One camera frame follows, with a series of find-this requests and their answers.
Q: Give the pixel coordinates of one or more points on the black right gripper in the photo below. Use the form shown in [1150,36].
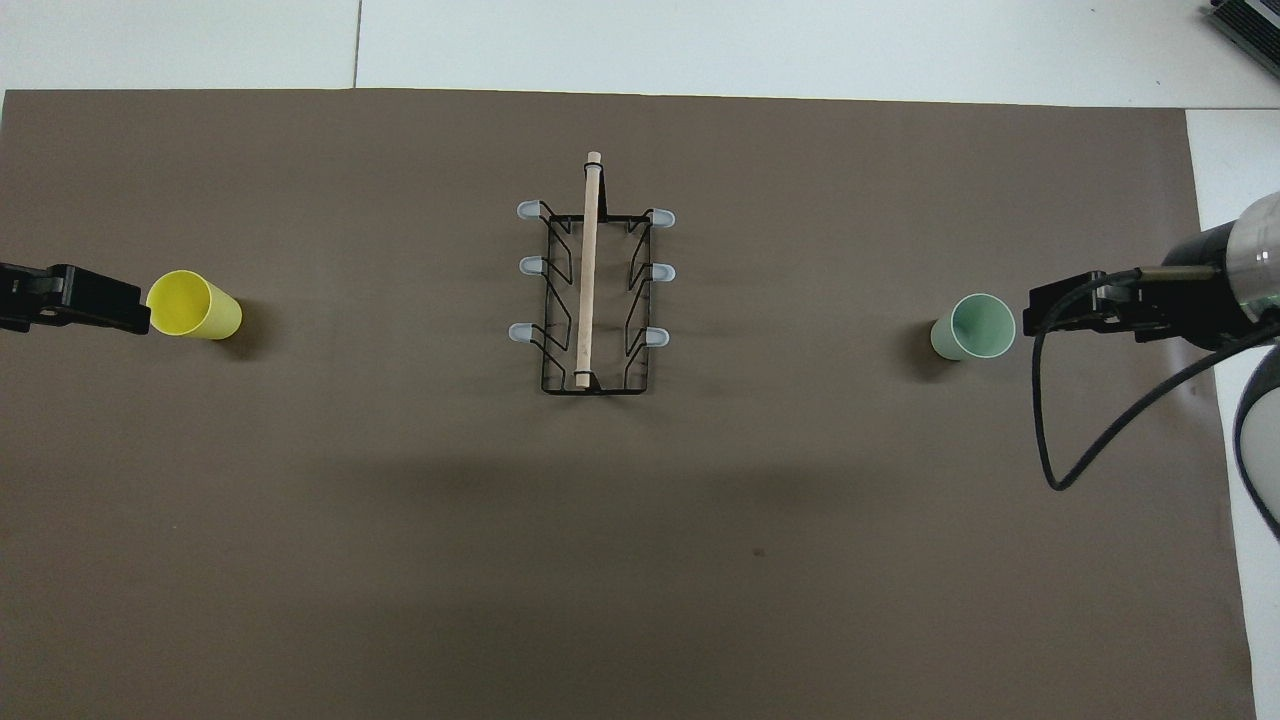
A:
[1195,310]

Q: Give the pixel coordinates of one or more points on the yellow plastic cup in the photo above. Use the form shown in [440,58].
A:
[190,305]

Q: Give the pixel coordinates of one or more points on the pale green plastic cup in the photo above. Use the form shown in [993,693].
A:
[975,328]

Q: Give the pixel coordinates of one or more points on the grey ribbed device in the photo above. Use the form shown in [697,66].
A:
[1250,20]

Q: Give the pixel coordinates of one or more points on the brown table mat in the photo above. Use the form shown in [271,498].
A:
[400,550]

